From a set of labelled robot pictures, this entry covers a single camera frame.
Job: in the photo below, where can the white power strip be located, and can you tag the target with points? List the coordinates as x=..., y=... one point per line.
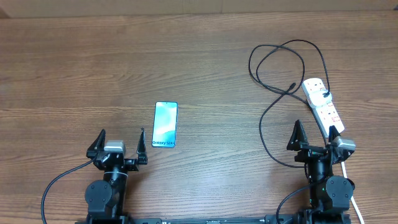
x=326, y=115

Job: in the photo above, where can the cardboard backdrop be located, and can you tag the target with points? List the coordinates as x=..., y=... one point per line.
x=11, y=9

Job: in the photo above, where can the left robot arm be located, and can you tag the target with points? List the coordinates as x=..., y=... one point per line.
x=105, y=197

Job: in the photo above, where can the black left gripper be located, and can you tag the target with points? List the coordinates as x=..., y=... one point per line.
x=132, y=163

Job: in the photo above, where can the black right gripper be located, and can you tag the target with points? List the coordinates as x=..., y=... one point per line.
x=296, y=142

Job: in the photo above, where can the white charger plug adapter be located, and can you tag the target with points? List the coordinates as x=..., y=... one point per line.
x=319, y=98

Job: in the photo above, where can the Samsung Galaxy smartphone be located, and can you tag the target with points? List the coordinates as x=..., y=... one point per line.
x=165, y=124

